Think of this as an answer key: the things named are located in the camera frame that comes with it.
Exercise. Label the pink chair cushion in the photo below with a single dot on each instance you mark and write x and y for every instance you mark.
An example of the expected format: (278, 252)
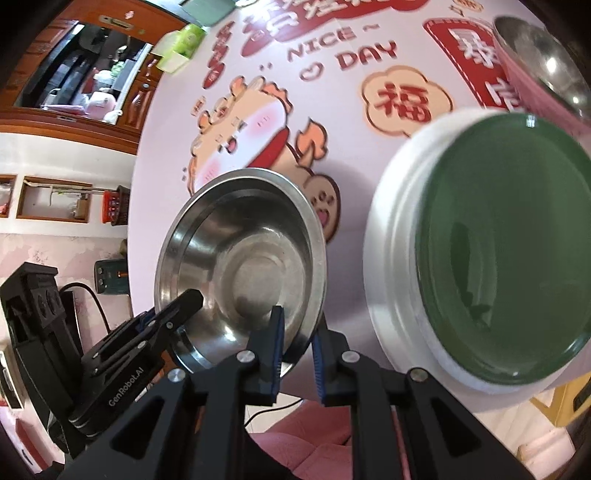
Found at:
(295, 443)

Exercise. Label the teal device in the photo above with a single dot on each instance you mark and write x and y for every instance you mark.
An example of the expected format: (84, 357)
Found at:
(108, 277)

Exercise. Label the green plate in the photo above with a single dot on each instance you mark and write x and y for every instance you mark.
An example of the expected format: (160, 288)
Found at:
(498, 230)

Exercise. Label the mint green canister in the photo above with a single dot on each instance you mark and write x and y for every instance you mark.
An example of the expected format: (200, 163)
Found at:
(207, 5)

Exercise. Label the red black appliance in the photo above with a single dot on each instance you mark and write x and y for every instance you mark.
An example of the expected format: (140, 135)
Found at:
(115, 207)

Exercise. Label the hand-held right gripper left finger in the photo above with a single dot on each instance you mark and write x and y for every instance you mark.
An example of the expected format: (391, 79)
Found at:
(277, 350)

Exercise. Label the large steel bowl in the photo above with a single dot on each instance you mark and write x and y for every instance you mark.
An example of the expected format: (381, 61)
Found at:
(240, 258)

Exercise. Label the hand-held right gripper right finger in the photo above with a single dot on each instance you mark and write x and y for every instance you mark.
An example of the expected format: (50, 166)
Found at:
(318, 364)

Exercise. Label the pink bowl with steel interior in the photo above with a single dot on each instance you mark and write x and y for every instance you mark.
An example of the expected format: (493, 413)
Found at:
(526, 87)

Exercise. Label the large white plate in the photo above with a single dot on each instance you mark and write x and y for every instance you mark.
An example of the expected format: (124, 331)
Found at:
(392, 221)

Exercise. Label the dark wooden sideboard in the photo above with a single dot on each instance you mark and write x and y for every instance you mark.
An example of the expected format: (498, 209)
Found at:
(69, 136)

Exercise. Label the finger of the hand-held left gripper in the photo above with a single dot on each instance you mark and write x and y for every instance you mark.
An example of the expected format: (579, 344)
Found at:
(180, 309)

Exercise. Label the pink printed tablecloth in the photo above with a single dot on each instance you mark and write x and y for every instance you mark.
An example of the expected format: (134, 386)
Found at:
(323, 92)

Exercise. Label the wooden framed wall niche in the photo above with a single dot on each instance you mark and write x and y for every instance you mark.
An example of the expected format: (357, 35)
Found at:
(55, 217)

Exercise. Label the pink white plush toy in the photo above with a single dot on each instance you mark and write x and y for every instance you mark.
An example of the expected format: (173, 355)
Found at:
(101, 104)

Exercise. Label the bright green tissue pack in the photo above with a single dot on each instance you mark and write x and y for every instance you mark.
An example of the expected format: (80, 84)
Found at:
(191, 39)

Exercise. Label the yellow chair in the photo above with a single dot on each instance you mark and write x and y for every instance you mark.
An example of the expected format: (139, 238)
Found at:
(568, 401)

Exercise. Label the pale green tissue box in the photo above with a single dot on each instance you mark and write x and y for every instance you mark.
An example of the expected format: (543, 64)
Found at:
(168, 57)

